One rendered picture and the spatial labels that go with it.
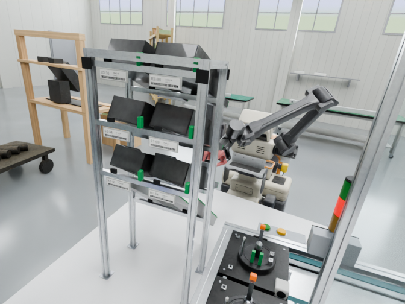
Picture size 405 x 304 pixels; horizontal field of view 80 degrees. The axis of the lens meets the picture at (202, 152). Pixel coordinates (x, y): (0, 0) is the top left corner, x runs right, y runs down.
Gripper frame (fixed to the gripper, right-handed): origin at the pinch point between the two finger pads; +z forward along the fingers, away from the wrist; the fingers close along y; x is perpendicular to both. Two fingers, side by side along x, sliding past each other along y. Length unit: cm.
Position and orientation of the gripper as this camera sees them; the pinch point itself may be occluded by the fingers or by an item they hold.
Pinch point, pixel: (207, 164)
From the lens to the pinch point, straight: 95.0
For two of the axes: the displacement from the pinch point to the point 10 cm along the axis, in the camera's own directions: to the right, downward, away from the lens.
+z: -5.6, 6.4, -5.3
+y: 7.8, 2.0, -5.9
